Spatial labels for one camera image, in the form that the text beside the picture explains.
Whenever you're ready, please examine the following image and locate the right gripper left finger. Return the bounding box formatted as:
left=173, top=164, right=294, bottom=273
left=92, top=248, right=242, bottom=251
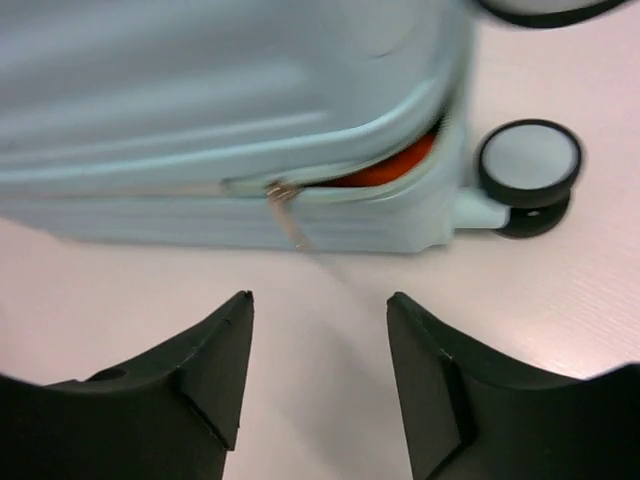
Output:
left=1, top=291, right=254, bottom=479

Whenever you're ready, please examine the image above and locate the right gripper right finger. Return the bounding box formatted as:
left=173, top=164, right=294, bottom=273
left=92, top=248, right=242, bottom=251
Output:
left=387, top=293, right=639, bottom=479

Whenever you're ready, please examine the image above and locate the orange patterned fleece cloth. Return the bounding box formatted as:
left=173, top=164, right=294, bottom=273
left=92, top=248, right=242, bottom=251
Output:
left=316, top=133, right=437, bottom=188

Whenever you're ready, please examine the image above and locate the light blue hardshell suitcase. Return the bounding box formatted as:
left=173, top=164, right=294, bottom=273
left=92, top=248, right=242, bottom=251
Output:
left=1, top=1, right=508, bottom=253

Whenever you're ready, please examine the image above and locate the rear suitcase wheel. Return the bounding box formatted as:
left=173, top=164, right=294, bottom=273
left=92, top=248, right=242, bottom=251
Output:
left=476, top=118, right=584, bottom=240

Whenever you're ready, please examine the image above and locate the lid suitcase wheel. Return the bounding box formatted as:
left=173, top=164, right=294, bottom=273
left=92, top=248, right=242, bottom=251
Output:
left=474, top=0, right=630, bottom=29

